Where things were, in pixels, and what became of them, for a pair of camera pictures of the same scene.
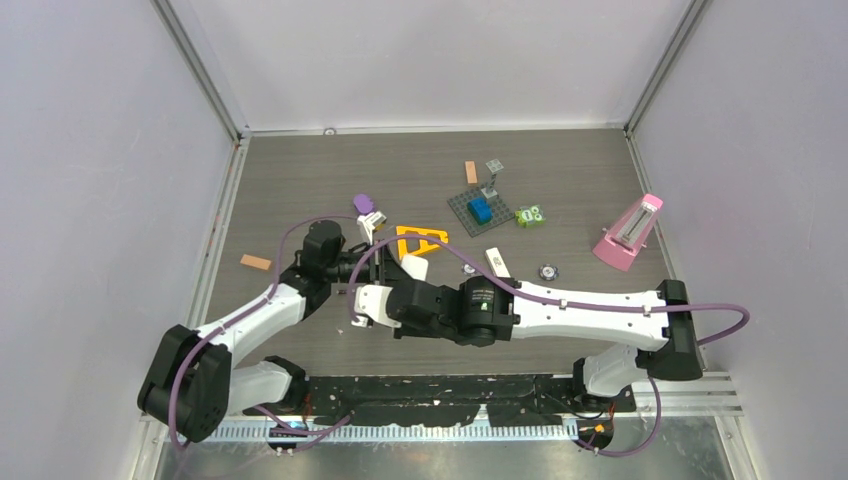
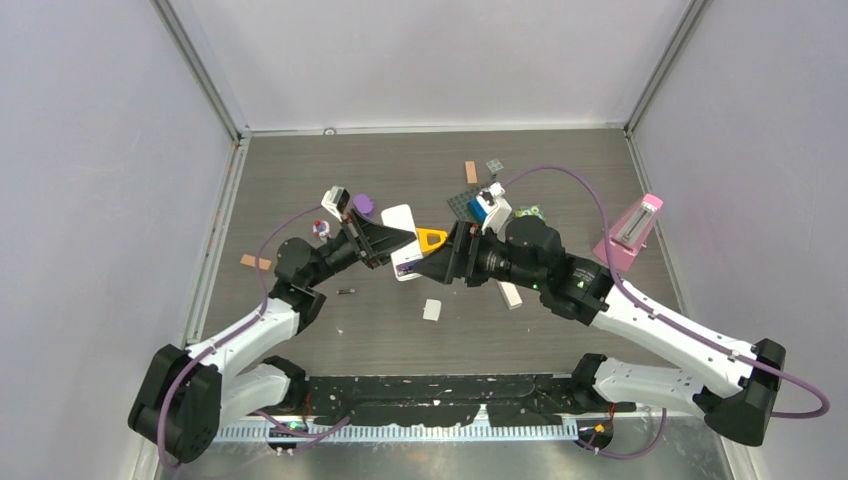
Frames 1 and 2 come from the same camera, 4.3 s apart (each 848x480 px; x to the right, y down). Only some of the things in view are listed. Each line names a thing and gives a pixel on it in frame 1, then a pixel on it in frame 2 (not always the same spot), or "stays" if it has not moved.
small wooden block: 471,172 stays
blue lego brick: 480,210 stays
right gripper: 407,331 to 457,259
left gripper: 383,267 to 374,242
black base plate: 505,400 stays
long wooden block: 256,262 stays
